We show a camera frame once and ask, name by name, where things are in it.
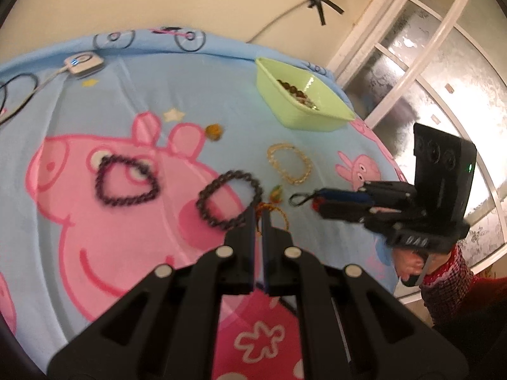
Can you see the person's right hand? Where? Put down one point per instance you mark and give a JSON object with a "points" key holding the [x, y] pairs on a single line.
{"points": [[410, 263]]}

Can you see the white window frame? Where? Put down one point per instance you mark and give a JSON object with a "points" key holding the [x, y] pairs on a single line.
{"points": [[372, 16]]}

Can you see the small amber stone charm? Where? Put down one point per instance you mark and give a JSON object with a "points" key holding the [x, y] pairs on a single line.
{"points": [[214, 131]]}

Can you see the light green plastic basket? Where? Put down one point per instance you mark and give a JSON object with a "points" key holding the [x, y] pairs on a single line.
{"points": [[285, 111]]}

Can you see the blue cartoon pig printed blanket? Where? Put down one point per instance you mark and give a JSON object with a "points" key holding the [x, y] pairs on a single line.
{"points": [[119, 107]]}

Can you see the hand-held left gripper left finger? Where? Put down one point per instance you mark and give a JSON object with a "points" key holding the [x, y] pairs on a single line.
{"points": [[241, 261]]}

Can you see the small green orange charm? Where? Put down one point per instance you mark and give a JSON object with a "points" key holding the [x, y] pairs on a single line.
{"points": [[276, 194]]}

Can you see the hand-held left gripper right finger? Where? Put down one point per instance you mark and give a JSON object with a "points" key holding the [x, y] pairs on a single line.
{"points": [[277, 265]]}

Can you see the white square charger pad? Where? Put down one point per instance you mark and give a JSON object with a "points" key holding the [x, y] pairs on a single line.
{"points": [[85, 65]]}

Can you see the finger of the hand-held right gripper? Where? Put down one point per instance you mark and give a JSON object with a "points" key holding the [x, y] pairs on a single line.
{"points": [[344, 210], [344, 194]]}

